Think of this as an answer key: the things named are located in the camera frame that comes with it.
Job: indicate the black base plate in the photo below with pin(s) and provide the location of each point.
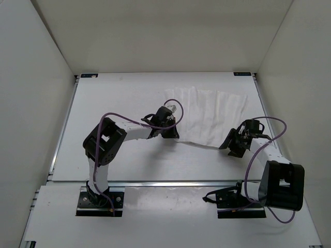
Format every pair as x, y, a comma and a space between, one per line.
86, 206
232, 205

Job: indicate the aluminium front rail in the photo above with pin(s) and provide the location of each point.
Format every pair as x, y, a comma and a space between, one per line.
171, 184

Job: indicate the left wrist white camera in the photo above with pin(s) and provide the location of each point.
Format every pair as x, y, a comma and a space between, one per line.
172, 108

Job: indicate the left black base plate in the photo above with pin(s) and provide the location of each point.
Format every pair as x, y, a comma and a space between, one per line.
86, 206

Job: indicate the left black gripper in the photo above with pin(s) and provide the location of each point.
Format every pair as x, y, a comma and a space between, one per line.
172, 134

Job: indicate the left blue corner label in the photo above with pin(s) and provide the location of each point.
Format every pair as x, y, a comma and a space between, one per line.
89, 75

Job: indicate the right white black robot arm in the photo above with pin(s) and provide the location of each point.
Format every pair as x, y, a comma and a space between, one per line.
282, 182

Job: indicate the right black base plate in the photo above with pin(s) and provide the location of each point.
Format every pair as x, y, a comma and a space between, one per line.
232, 205

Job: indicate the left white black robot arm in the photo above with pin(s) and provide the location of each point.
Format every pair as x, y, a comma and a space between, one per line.
103, 143

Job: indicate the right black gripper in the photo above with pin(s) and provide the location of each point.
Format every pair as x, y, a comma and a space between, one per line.
229, 143

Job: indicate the right blue corner label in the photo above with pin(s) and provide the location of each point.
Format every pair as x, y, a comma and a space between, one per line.
242, 73

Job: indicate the blue corner label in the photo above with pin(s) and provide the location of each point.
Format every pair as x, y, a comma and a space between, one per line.
89, 75
242, 73

